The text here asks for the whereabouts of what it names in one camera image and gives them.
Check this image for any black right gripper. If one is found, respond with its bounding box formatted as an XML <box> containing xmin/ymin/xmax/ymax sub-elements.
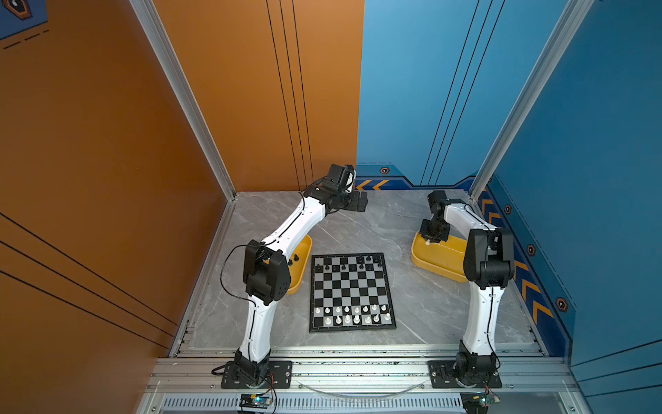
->
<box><xmin>418</xmin><ymin>218</ymin><xmax>449</xmax><ymax>243</ymax></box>

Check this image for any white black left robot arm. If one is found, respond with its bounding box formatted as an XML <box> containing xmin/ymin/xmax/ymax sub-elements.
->
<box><xmin>234</xmin><ymin>164</ymin><xmax>367</xmax><ymax>386</ymax></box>

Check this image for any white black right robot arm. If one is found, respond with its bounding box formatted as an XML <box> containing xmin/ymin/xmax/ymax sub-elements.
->
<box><xmin>420</xmin><ymin>190</ymin><xmax>515</xmax><ymax>387</ymax></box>

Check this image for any black white chess board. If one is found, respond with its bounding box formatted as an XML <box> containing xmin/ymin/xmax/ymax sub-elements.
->
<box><xmin>310</xmin><ymin>253</ymin><xmax>397</xmax><ymax>333</ymax></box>

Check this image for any right green circuit board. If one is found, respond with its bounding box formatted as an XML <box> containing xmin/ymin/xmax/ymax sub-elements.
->
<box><xmin>460</xmin><ymin>393</ymin><xmax>501</xmax><ymax>414</ymax></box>

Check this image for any green circuit board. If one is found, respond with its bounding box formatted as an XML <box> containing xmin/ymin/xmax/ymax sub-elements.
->
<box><xmin>238</xmin><ymin>393</ymin><xmax>276</xmax><ymax>413</ymax></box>
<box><xmin>460</xmin><ymin>393</ymin><xmax>501</xmax><ymax>414</ymax></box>

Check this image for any left green circuit board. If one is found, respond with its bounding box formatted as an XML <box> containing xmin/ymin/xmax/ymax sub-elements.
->
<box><xmin>238</xmin><ymin>393</ymin><xmax>276</xmax><ymax>413</ymax></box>

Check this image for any yellow right plastic tray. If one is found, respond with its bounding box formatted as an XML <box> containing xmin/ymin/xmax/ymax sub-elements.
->
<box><xmin>411</xmin><ymin>232</ymin><xmax>467</xmax><ymax>283</ymax></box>

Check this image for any yellow plastic tray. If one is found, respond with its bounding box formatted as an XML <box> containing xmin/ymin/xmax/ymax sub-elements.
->
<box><xmin>411</xmin><ymin>232</ymin><xmax>467</xmax><ymax>283</ymax></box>
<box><xmin>287</xmin><ymin>236</ymin><xmax>313</xmax><ymax>295</ymax></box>

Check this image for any yellow left plastic tray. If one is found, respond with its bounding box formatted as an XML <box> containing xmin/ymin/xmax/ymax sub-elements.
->
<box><xmin>287</xmin><ymin>236</ymin><xmax>313</xmax><ymax>295</ymax></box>

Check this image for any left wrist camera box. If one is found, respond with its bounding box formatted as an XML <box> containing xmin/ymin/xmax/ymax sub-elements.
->
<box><xmin>340</xmin><ymin>165</ymin><xmax>356</xmax><ymax>193</ymax></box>

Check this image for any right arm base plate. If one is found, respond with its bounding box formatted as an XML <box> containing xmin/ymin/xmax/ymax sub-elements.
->
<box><xmin>428</xmin><ymin>359</ymin><xmax>503</xmax><ymax>390</ymax></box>

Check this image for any aluminium front rail frame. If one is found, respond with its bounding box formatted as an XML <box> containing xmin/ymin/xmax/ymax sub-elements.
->
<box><xmin>137</xmin><ymin>343</ymin><xmax>591</xmax><ymax>413</ymax></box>

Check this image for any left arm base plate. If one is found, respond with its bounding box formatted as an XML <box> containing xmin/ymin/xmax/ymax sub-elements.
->
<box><xmin>221</xmin><ymin>360</ymin><xmax>293</xmax><ymax>390</ymax></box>

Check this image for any aluminium corner post right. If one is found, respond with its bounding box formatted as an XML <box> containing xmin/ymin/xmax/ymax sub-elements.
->
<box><xmin>469</xmin><ymin>0</ymin><xmax>594</xmax><ymax>203</ymax></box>

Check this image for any aluminium corner post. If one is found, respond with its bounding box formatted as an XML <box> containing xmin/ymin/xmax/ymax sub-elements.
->
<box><xmin>469</xmin><ymin>0</ymin><xmax>594</xmax><ymax>203</ymax></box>
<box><xmin>128</xmin><ymin>0</ymin><xmax>237</xmax><ymax>201</ymax></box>

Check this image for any aluminium corner post left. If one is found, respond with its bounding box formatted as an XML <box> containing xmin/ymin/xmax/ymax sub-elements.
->
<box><xmin>128</xmin><ymin>0</ymin><xmax>237</xmax><ymax>201</ymax></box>

